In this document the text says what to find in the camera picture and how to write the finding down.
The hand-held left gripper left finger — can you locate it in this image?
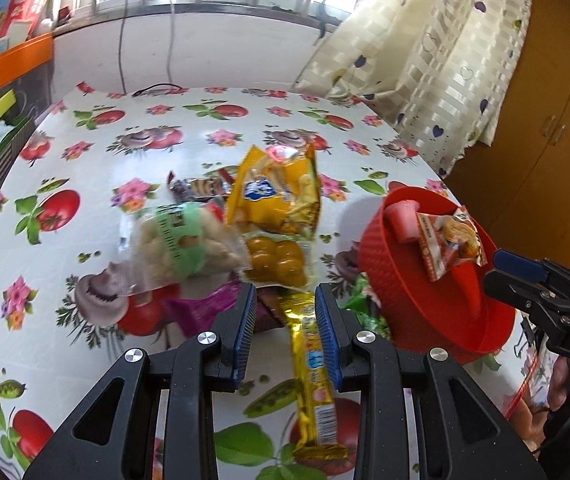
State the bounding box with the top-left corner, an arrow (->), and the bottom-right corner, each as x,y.
22,282 -> 258,480

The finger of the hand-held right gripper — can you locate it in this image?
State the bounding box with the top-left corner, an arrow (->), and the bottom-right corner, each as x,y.
482,269 -> 570,322
492,248 -> 570,306

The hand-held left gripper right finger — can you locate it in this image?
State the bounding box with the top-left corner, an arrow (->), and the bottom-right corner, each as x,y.
315,282 -> 548,480

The green snack bag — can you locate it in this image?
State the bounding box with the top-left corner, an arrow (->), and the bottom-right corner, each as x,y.
342,274 -> 392,342

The gold long snack bar packet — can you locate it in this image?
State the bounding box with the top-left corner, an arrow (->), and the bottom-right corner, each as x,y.
277,291 -> 351,462

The clear pack of yellow balls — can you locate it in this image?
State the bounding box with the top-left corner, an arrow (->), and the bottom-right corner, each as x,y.
241,231 -> 314,292

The red woven plastic basket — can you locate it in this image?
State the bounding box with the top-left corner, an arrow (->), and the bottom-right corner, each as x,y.
356,186 -> 516,367

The person's right hand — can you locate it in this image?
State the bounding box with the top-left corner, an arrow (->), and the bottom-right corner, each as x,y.
546,357 -> 570,413

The purple snack packet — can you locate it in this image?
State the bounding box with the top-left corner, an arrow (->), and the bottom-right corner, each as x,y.
164,281 -> 247,333

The orange and white snack packet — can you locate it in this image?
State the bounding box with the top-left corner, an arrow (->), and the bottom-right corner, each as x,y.
415,206 -> 488,282

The clear green-label snack bag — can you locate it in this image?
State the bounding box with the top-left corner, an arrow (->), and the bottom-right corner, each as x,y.
124,201 -> 252,297

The pink jelly cup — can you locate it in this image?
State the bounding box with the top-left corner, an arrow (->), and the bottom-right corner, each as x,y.
384,199 -> 422,245

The yellow snack bag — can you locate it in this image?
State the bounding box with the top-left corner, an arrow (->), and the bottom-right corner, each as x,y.
225,144 -> 324,237

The dark cookie packet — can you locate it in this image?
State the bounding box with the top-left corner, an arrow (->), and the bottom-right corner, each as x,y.
166,169 -> 237,202

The floral fruit print tablecloth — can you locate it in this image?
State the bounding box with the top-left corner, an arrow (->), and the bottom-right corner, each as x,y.
0,82 -> 558,480

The cream heart print curtain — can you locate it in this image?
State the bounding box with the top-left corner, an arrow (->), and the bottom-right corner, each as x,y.
292,0 -> 536,178

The black striped box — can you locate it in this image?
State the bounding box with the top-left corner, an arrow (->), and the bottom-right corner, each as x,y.
0,115 -> 36,201

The black window clamp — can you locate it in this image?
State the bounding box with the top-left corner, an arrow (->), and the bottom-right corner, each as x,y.
315,0 -> 342,41

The orange plastic shelf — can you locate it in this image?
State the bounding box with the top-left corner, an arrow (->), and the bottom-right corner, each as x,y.
0,32 -> 55,107

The black cable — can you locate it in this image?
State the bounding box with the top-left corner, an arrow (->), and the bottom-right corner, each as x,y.
118,15 -> 190,98

